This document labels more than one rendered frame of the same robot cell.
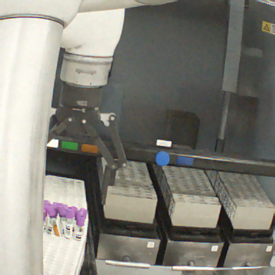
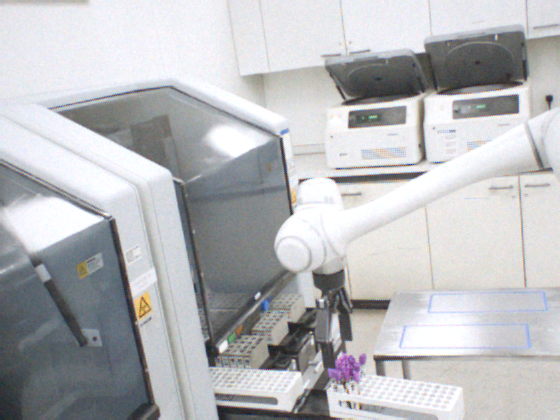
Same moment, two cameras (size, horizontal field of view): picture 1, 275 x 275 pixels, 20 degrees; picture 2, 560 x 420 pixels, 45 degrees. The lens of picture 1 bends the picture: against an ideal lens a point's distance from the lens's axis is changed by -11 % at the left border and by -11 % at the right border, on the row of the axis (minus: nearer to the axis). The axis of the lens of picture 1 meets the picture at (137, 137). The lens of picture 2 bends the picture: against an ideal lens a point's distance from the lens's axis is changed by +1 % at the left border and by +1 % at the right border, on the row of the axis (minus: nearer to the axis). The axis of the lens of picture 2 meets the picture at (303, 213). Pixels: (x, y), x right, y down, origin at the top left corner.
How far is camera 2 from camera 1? 162 cm
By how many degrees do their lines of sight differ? 59
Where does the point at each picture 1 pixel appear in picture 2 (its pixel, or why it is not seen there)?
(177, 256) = (303, 363)
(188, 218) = (278, 336)
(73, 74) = (340, 263)
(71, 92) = (339, 276)
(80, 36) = not seen: hidden behind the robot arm
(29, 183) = not seen: outside the picture
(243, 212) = (294, 309)
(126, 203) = (257, 352)
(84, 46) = not seen: hidden behind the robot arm
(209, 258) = (312, 351)
